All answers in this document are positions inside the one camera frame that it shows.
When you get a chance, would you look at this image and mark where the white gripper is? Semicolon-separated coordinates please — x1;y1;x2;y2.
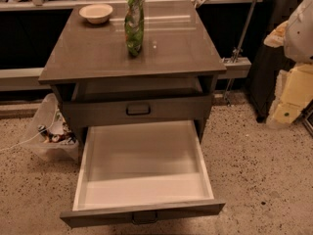
263;21;313;126

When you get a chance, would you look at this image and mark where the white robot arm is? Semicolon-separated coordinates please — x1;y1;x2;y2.
263;0;313;128

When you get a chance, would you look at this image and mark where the grey drawer cabinet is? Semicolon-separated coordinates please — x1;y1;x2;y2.
39;1;226;141

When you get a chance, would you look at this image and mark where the grey top drawer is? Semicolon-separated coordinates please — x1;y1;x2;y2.
63;96;212;127

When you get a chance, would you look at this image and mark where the dark cabinet on right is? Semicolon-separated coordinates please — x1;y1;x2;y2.
247;0;303;119

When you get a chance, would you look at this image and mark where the metal pole stand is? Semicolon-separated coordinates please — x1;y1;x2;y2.
223;0;257;107

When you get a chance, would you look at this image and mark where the beige bowl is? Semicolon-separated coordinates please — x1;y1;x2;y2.
79;4;113;24

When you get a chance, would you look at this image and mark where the clear plastic storage bin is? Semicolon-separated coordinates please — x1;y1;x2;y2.
22;93;79;162

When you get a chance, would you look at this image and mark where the white cable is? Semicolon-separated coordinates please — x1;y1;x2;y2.
0;106;60;154

